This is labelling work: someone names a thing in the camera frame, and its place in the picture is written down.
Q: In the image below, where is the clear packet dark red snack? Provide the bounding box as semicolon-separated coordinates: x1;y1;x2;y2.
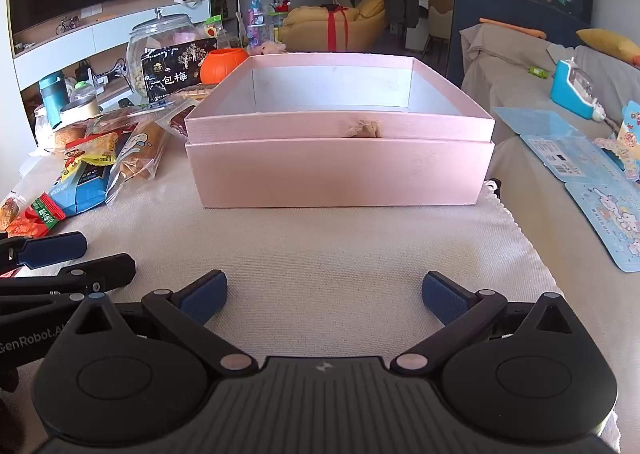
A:
167;101;201;137

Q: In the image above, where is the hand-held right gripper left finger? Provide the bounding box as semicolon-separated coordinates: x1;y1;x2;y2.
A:
67;270;253;378

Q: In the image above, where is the cream woven tablecloth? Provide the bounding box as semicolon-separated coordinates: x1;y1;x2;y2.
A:
0;99;623;454

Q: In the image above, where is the white media cabinet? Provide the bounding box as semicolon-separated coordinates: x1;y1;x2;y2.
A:
12;0;211;91

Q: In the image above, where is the pink gift box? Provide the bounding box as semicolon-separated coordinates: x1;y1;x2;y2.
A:
184;53;496;209

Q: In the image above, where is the orange stick toy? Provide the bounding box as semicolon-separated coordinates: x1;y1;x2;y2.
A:
479;18;547;40

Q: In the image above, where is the tan snack sticks packet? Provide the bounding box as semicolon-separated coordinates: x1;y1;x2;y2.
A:
172;86;216;100

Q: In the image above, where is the clear bread bag cartoon print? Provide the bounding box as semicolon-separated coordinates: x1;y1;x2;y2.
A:
105;119;168;207

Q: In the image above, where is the red green small packet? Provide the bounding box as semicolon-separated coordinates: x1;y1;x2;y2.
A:
30;199;67;235

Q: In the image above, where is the cone print snack packet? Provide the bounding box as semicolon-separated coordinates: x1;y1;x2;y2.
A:
0;196;26;232

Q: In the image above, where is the orange red small packet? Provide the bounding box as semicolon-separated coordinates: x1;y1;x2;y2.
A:
5;216;51;240

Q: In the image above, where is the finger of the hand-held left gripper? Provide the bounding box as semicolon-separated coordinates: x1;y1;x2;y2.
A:
0;254;137;317
0;231;88;270

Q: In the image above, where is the round bun clear packet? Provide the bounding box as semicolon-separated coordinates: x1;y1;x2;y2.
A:
52;126;88;150

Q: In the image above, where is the colourful cartoon card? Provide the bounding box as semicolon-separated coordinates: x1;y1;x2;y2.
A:
617;101;640;180

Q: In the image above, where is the dark blue cabinet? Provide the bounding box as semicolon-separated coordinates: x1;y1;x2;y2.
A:
446;0;596;90

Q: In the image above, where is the black snack box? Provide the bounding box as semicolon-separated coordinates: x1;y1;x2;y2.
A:
141;38;218;104

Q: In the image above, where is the grey covered sofa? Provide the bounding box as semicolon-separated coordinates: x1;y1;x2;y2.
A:
459;23;640;454

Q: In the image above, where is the blue bunny print card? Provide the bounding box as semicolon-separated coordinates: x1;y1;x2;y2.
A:
565;174;640;275

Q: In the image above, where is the blue thermos bottle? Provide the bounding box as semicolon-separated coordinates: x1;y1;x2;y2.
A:
39;70;68;130

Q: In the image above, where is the blue white toy device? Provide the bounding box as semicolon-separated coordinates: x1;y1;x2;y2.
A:
550;58;606;122

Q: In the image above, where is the yellow cushion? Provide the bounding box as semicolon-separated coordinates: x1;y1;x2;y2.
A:
576;28;640;67

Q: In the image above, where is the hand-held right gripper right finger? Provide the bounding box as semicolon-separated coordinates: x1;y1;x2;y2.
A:
391;271;585;378

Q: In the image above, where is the light blue flattened carton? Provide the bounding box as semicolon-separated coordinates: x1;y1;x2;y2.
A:
492;106;632;182

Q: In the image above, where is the yellow sofa red ribbon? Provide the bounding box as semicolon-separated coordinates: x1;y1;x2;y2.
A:
277;0;388;54

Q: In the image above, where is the blue snack bag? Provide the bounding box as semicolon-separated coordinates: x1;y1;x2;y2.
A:
47;161;118;217

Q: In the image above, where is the orange pumpkin bowl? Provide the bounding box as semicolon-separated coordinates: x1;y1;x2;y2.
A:
200;48;250;84

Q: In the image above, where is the pink blue kids bottle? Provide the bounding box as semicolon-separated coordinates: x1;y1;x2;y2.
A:
245;9;266;52

